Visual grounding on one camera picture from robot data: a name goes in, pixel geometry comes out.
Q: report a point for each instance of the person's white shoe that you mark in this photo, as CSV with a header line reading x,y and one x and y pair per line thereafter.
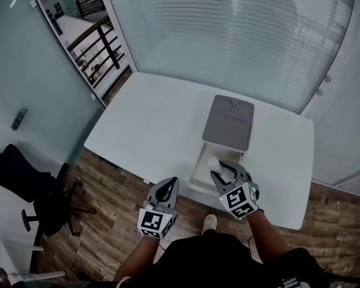
x,y
210,222

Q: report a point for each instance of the black desk control panel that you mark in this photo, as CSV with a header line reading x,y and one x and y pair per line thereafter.
x,y
109,163

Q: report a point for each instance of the person's black clothing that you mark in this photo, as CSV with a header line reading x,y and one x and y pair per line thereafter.
x,y
216,262

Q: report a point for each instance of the white window blinds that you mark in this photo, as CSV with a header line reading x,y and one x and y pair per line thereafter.
x,y
234,34

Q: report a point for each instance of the person's right forearm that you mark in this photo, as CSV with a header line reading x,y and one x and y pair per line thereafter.
x,y
265,235

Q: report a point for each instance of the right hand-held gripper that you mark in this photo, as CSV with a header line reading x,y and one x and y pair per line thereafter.
x,y
238,201

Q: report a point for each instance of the round silver door knob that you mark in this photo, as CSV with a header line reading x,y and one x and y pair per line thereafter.
x,y
319,92
328,78

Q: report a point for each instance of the black office chair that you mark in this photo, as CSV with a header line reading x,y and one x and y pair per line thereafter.
x,y
33,187

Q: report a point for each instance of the small white cylinder item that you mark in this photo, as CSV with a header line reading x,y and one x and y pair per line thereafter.
x,y
215,164

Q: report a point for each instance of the white box with grey lid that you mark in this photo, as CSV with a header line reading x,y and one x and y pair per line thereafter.
x,y
228,121

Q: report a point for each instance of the black stair railing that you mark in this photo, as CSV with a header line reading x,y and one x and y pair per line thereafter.
x,y
102,46

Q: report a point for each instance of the person's left forearm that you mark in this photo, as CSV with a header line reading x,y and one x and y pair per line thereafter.
x,y
141,255

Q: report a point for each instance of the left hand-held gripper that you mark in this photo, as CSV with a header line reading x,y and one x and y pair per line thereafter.
x,y
151,220

